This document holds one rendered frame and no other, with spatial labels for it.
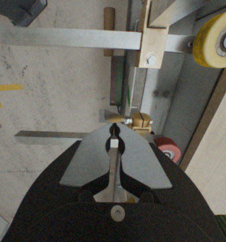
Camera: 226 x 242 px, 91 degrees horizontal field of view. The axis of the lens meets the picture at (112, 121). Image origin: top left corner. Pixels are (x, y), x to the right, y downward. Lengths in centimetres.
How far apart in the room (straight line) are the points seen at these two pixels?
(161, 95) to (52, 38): 44
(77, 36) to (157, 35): 16
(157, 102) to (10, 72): 131
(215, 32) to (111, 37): 17
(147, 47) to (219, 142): 29
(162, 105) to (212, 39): 37
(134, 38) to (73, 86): 97
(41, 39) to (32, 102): 116
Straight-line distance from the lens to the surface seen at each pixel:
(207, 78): 45
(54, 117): 140
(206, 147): 37
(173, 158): 34
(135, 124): 30
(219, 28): 27
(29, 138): 40
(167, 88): 56
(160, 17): 23
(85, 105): 123
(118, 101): 44
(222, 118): 34
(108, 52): 104
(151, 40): 28
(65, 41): 30
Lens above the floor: 112
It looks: 61 degrees down
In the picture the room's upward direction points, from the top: 180 degrees clockwise
